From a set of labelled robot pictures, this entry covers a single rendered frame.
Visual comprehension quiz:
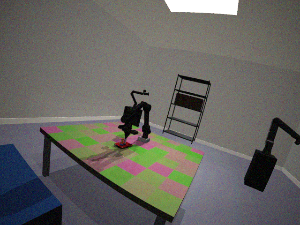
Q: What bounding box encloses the red circuit board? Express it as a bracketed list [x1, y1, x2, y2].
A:
[114, 138, 133, 148]

